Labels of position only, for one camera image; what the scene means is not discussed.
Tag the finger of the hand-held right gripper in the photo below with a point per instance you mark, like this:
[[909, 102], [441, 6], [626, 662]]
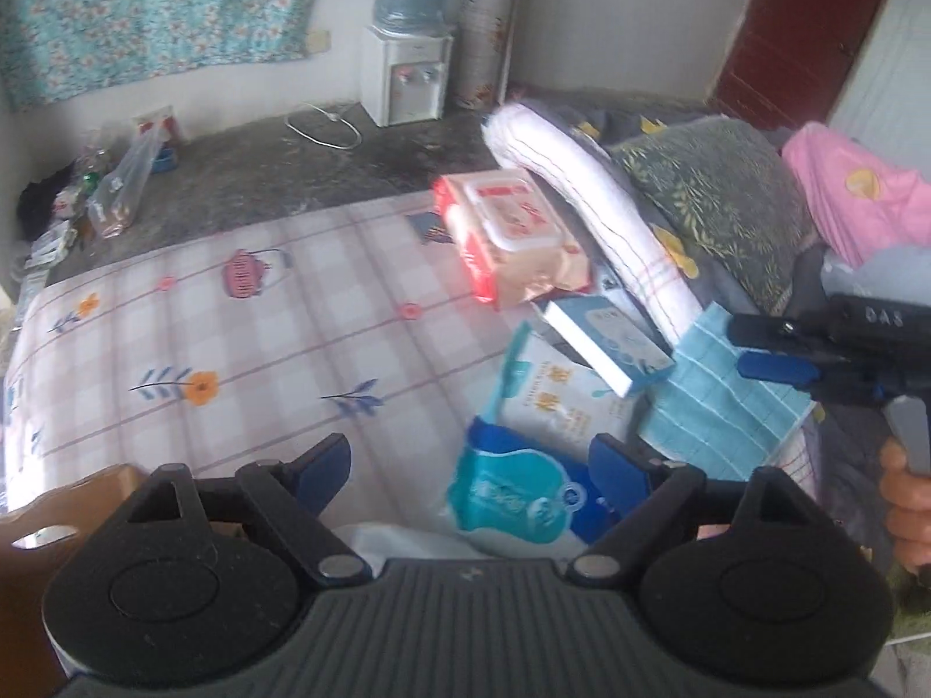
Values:
[[774, 371], [778, 331]]

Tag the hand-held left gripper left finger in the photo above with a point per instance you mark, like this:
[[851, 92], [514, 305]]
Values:
[[327, 467]]

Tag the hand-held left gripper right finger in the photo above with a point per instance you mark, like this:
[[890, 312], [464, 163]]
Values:
[[611, 462]]

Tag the teal checked cloth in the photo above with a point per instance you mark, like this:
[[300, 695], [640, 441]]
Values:
[[727, 407]]

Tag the white cotton pad pack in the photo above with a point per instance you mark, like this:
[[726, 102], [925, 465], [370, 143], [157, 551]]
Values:
[[560, 407]]

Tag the blue teal wet wipes pack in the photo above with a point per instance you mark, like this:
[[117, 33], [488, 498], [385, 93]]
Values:
[[516, 494]]

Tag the blue and white box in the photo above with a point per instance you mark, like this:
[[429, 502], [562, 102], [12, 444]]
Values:
[[618, 349]]

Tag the cardboard box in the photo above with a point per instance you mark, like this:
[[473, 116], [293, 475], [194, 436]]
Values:
[[43, 516]]

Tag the person's right hand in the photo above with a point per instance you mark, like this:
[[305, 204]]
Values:
[[905, 516]]

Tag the plaid printed bed sheet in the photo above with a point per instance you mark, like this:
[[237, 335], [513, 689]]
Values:
[[254, 349]]

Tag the grey leaf-print pillow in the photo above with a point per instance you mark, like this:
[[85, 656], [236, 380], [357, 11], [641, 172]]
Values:
[[720, 196]]

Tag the pink cloth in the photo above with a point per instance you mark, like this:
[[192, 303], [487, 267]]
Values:
[[865, 196]]

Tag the red wet wipes pack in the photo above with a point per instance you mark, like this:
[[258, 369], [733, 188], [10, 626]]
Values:
[[509, 240]]

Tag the white rolled towel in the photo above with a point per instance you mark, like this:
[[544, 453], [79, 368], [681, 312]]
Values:
[[582, 182]]

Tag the red-brown door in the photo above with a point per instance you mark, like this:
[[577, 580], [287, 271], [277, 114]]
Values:
[[793, 29]]

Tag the clear plastic bag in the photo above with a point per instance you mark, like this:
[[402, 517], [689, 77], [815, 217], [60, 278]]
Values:
[[123, 182]]

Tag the white water dispenser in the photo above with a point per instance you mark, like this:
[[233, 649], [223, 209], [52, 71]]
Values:
[[407, 80]]

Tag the silver patterned roll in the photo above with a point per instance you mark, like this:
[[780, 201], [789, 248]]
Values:
[[487, 22]]

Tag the floral curtain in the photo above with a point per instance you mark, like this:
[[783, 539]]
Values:
[[145, 14]]

